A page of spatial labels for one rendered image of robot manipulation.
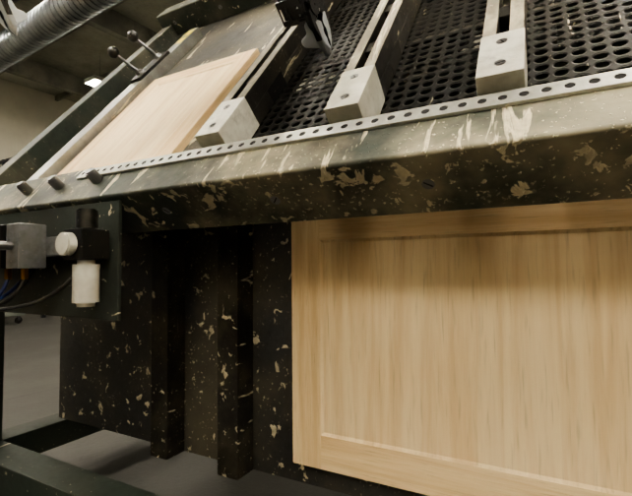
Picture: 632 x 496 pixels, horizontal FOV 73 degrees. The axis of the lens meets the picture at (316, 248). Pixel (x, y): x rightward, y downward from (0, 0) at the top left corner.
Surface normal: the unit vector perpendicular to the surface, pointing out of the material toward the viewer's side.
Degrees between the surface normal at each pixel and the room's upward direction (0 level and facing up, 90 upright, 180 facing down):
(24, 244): 90
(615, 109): 50
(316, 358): 90
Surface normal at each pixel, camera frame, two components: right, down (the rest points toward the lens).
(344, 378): -0.47, -0.04
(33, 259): 0.88, -0.03
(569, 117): -0.37, -0.66
